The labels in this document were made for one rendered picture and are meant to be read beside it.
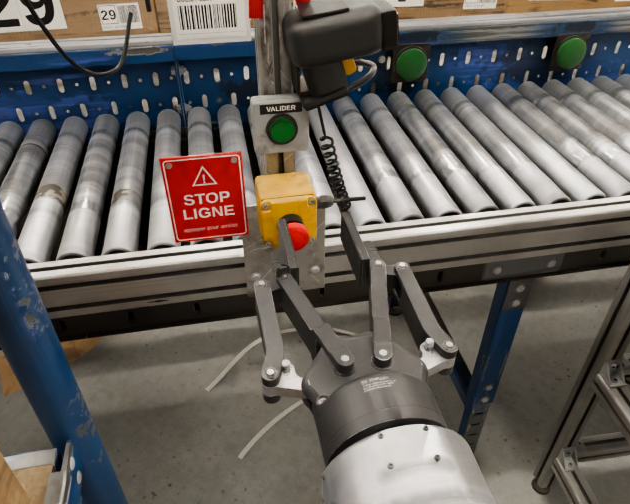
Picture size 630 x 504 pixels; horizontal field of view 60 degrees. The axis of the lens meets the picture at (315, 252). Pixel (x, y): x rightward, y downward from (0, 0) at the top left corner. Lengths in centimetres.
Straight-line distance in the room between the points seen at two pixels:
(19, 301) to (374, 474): 19
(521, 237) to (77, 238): 69
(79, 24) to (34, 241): 54
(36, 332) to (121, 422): 127
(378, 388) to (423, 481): 6
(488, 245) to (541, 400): 81
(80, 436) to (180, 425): 116
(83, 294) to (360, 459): 62
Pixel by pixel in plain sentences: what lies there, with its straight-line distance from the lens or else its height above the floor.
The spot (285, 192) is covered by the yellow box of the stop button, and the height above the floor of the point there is 88.
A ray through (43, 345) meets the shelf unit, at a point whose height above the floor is 102.
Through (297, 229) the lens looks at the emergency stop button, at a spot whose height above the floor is 86.
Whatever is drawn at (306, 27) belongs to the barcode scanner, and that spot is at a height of 107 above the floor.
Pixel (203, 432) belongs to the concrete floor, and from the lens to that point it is 151.
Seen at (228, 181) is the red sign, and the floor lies 88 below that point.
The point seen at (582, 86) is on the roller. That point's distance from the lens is 149.
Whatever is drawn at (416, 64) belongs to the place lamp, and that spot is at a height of 81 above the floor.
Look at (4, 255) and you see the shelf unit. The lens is 29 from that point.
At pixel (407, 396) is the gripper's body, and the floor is 99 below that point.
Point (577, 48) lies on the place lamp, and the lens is 149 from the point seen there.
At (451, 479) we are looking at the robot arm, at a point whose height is 99.
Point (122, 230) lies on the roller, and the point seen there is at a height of 75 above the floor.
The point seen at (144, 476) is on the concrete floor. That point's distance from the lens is 148.
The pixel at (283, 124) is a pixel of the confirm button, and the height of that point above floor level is 96.
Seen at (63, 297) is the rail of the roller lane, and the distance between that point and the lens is 86.
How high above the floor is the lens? 124
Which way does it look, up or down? 38 degrees down
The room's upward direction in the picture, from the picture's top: straight up
